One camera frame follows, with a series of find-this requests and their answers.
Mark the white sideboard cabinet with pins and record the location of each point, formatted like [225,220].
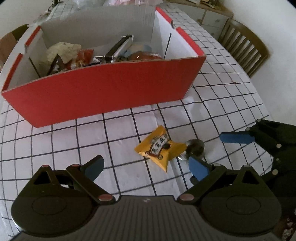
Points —
[212,20]

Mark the silver black foil pack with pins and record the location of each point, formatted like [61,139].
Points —
[116,51]

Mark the red cardboard box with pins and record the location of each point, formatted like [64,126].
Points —
[44,99]

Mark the brown red chip bag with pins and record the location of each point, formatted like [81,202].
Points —
[141,55]

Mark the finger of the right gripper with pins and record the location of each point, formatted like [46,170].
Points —
[241,137]

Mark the light blue snack pack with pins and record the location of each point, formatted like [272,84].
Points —
[136,48]

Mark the red snack bag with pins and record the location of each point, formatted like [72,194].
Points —
[83,59]

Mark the left wooden chair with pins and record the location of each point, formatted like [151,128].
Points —
[9,41]

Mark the cream snack bag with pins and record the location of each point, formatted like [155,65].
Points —
[66,51]

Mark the wooden chair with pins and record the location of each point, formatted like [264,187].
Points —
[9,41]
[244,46]

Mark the right wooden chair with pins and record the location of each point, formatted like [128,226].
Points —
[244,46]

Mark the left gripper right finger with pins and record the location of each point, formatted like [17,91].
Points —
[206,175]

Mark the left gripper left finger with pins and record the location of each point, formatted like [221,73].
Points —
[83,177]

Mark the black snack bar pack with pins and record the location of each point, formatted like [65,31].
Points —
[56,66]

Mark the yellow small snack pack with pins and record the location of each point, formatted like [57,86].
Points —
[159,147]

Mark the small dark candy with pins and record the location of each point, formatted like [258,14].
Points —
[194,147]

